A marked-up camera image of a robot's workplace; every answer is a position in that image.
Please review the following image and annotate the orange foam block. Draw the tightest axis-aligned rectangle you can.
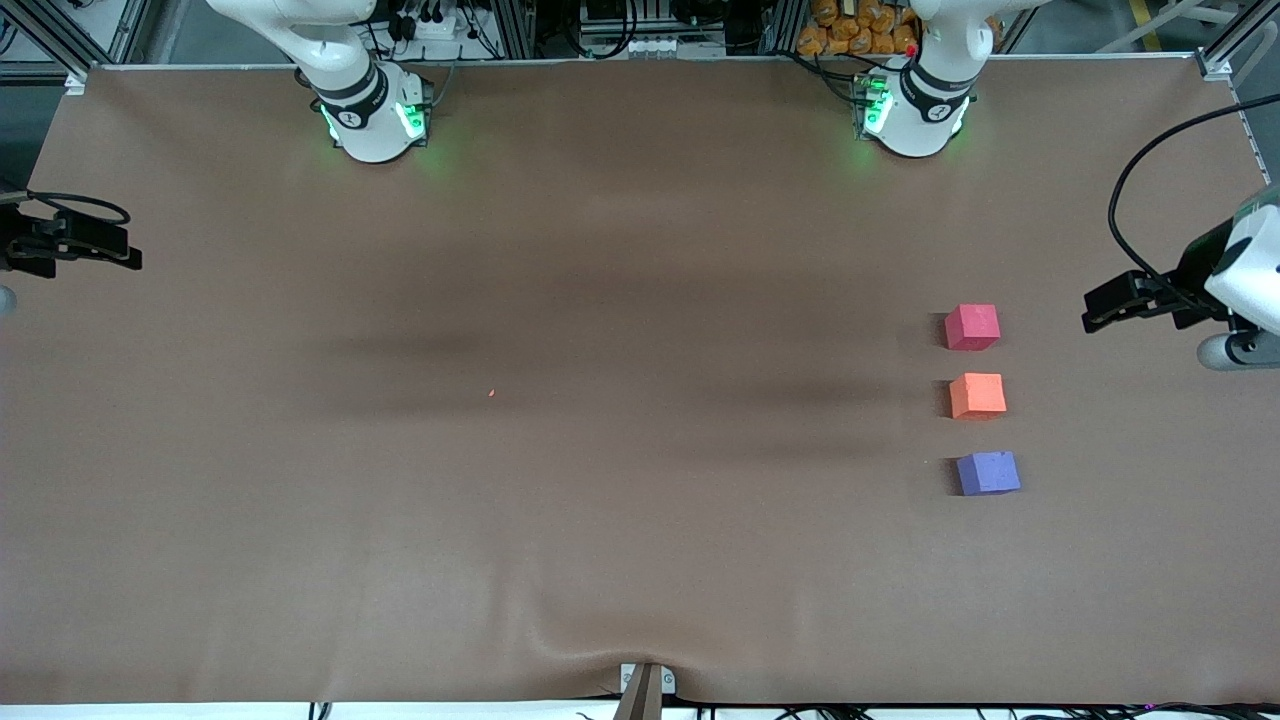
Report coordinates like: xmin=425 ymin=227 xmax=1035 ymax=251
xmin=948 ymin=372 xmax=1008 ymax=420

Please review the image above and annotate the red foam block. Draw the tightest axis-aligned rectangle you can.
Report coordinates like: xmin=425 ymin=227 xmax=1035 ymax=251
xmin=944 ymin=304 xmax=1002 ymax=352

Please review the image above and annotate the purple foam block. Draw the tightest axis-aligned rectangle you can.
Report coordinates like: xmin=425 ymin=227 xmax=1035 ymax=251
xmin=955 ymin=450 xmax=1023 ymax=498

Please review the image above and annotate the bag of orange items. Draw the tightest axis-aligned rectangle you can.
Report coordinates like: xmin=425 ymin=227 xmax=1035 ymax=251
xmin=796 ymin=0 xmax=921 ymax=58

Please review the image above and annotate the white power strip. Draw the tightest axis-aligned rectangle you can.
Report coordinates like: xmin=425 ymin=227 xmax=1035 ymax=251
xmin=385 ymin=0 xmax=483 ymax=43

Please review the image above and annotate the brown table mat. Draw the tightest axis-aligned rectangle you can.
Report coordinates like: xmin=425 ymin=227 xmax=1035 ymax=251
xmin=0 ymin=58 xmax=1280 ymax=707

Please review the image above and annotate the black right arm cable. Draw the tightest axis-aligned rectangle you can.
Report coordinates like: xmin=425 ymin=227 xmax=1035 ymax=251
xmin=0 ymin=190 xmax=133 ymax=229

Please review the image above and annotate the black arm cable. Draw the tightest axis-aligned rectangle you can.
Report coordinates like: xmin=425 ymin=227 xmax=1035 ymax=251
xmin=1107 ymin=93 xmax=1280 ymax=296
xmin=0 ymin=190 xmax=133 ymax=229

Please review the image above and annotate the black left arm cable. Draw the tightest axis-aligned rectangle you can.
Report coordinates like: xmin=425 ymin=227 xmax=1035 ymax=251
xmin=1107 ymin=93 xmax=1280 ymax=296

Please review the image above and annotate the aluminium frame profile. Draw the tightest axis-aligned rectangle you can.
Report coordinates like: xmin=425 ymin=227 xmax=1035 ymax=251
xmin=1198 ymin=0 xmax=1280 ymax=83
xmin=0 ymin=0 xmax=113 ymax=93

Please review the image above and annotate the aluminium frame post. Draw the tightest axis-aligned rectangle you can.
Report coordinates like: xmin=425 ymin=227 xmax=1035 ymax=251
xmin=492 ymin=0 xmax=538 ymax=59

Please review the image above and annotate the grey metal clamp bracket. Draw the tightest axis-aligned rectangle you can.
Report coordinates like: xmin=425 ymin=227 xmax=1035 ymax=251
xmin=620 ymin=663 xmax=678 ymax=697

